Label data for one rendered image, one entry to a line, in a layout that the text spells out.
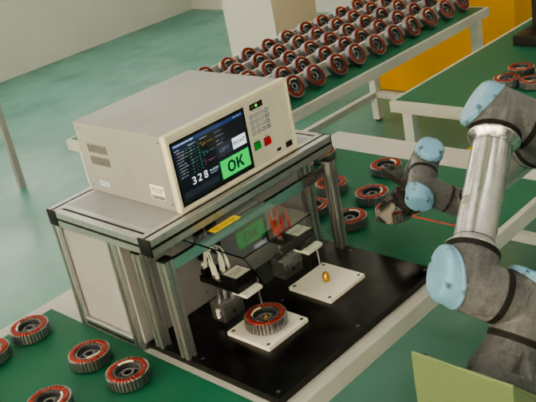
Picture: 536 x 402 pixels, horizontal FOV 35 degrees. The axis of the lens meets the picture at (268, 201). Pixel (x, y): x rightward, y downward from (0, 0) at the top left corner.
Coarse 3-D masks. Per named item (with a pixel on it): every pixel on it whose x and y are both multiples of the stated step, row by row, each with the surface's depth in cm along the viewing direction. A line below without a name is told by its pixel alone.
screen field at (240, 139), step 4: (244, 132) 221; (236, 136) 220; (240, 136) 221; (244, 136) 222; (228, 140) 218; (232, 140) 219; (236, 140) 220; (240, 140) 221; (244, 140) 222; (220, 144) 216; (224, 144) 217; (228, 144) 218; (232, 144) 219; (236, 144) 220; (240, 144) 221; (220, 148) 216; (224, 148) 217; (228, 148) 218; (232, 148) 219; (220, 152) 216; (224, 152) 217; (220, 156) 217
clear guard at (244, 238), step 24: (264, 216) 213; (288, 216) 211; (312, 216) 210; (192, 240) 208; (216, 240) 206; (240, 240) 204; (264, 240) 201; (288, 240) 203; (312, 240) 206; (264, 264) 197; (288, 264) 200
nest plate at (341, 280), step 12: (324, 264) 244; (312, 276) 239; (336, 276) 237; (348, 276) 236; (360, 276) 234; (300, 288) 234; (312, 288) 233; (324, 288) 232; (336, 288) 231; (348, 288) 231; (324, 300) 228
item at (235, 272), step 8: (224, 272) 221; (232, 272) 220; (240, 272) 220; (248, 272) 219; (200, 280) 227; (208, 280) 225; (224, 280) 220; (232, 280) 217; (240, 280) 217; (248, 280) 220; (256, 280) 222; (216, 288) 225; (224, 288) 221; (232, 288) 218; (240, 288) 218; (248, 288) 220; (256, 288) 219; (224, 296) 228; (240, 296) 218; (248, 296) 217
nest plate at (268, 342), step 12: (288, 312) 224; (240, 324) 223; (288, 324) 219; (300, 324) 219; (240, 336) 218; (252, 336) 217; (264, 336) 216; (276, 336) 215; (288, 336) 216; (264, 348) 213
